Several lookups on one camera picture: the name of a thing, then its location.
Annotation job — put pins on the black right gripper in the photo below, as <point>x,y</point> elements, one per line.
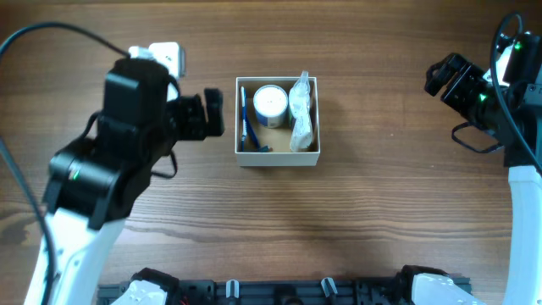
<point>450,80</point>

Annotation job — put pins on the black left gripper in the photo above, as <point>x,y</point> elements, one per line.
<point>196,117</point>

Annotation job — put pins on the blue white toothbrush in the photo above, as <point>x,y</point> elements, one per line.
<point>243,118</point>

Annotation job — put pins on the white cotton swab tub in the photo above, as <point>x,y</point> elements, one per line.
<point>270,103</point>

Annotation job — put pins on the blue disposable razor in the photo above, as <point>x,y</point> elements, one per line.
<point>252,135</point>

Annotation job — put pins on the white lotion tube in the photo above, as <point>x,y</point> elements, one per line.
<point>301,126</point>

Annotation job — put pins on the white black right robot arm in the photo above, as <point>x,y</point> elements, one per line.
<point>504,102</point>

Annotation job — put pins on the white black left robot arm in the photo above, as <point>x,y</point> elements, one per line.
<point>95,180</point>

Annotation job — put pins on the beige open cardboard box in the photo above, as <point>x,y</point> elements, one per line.
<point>277,139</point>

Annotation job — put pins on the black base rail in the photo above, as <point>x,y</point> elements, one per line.
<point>371,291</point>

